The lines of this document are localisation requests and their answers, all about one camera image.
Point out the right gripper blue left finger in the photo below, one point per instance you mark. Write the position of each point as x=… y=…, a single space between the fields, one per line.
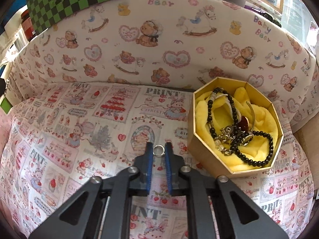
x=101 y=207

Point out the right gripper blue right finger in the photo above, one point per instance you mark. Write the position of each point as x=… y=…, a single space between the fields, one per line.
x=216 y=207

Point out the silver charm earring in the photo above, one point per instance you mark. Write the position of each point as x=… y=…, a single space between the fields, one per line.
x=226 y=133

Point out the silver bangle with red charm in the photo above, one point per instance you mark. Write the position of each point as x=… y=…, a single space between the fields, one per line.
x=242 y=128

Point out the gold octagonal jewelry box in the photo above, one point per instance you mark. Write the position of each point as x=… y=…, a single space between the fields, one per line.
x=201 y=151

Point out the yellow cloth lining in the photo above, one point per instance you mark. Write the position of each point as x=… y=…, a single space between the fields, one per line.
x=214 y=114

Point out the christmas print bed sheet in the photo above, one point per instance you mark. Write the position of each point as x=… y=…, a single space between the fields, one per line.
x=53 y=143

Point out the bear print cloth cover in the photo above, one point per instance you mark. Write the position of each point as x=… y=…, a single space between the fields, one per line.
x=174 y=43

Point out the purple lighter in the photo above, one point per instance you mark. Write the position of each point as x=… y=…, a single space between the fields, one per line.
x=263 y=14

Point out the red pill bottle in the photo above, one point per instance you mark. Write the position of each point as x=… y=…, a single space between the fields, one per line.
x=27 y=26

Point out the clear pump bottle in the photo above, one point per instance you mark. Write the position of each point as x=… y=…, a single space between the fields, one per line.
x=296 y=19

